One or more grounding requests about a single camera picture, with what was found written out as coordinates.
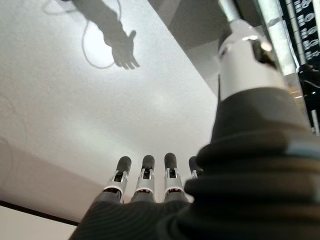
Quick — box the dark left robot hand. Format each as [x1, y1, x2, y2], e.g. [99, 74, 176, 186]
[71, 0, 141, 71]

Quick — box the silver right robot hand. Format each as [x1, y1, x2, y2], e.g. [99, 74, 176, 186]
[68, 19, 320, 240]

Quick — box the open dishwasher door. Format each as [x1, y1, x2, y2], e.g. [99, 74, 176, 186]
[147, 0, 320, 137]

